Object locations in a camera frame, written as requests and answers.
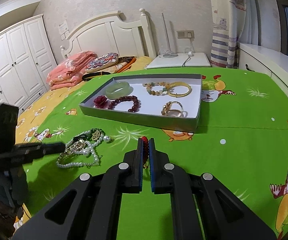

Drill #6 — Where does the dark red bead bracelet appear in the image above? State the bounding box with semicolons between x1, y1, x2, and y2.
107;95;142;113

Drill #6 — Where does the multicolour stone bead bracelet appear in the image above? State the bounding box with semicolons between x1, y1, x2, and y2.
142;81;174;97

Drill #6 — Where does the grey jewelry tray box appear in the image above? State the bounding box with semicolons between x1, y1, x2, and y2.
79;74;202;133

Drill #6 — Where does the grey gloved left hand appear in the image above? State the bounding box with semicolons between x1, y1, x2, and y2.
0;166;28;208

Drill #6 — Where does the yellow floral bedsheet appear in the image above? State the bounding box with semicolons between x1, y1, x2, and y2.
13;56;153;230

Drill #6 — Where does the gold ornate hair clip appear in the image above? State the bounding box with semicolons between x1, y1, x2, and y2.
57;139;86;163

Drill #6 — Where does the gold round pendant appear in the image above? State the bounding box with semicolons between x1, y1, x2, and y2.
90;128;103;141

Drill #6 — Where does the green cartoon tablecloth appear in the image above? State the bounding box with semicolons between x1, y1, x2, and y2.
16;67;288;240

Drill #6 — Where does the pink folded blanket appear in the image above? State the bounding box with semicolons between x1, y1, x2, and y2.
46;50;97;90

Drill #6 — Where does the white wardrobe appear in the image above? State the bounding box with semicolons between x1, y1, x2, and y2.
0;15;57;113

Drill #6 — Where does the red rose brooch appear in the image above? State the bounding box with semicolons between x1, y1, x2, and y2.
94;95;108;109

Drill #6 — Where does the green jade bangle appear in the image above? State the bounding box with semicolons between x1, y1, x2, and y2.
105;81;133;100

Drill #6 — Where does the patterned pillow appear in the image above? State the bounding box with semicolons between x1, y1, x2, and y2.
85;53;119;73

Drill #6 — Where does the gold bangle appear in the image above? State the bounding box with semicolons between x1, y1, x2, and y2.
166;81;192;98

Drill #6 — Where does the orange black folded cloth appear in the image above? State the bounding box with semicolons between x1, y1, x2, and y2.
82;57;136;81

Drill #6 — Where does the white headboard bed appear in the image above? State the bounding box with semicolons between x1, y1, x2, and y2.
60;8;157;59

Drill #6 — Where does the white nightstand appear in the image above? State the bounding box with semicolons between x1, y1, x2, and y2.
146;53;211;69

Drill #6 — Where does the white desk lamp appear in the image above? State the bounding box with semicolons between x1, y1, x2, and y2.
158;12;178;59

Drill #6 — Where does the white drawer cabinet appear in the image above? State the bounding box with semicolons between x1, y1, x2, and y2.
238;43;288;97

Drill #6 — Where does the striped boat curtain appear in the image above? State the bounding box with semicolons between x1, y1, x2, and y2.
210;0;246;69

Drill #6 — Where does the white pearl necklace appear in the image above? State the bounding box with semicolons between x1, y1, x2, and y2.
55;129;111;169

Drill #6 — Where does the rose gold rings bracelet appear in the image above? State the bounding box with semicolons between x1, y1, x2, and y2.
161;101;185;118

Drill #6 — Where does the white charger cable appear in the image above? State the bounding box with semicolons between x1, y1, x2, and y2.
181;36;196;68

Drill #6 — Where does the wall power socket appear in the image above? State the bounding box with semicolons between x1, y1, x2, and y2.
176;30;194;39

